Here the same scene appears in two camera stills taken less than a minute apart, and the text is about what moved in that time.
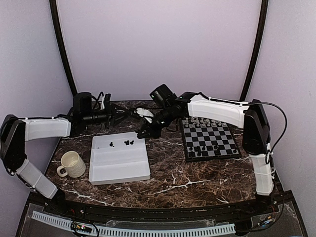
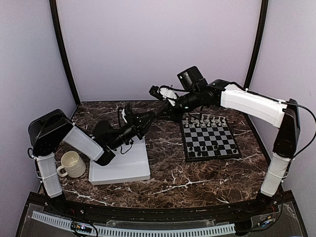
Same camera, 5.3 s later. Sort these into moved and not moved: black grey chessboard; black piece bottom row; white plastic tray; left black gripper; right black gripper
Moved: right black gripper; left black gripper
Not moved: black piece bottom row; black grey chessboard; white plastic tray
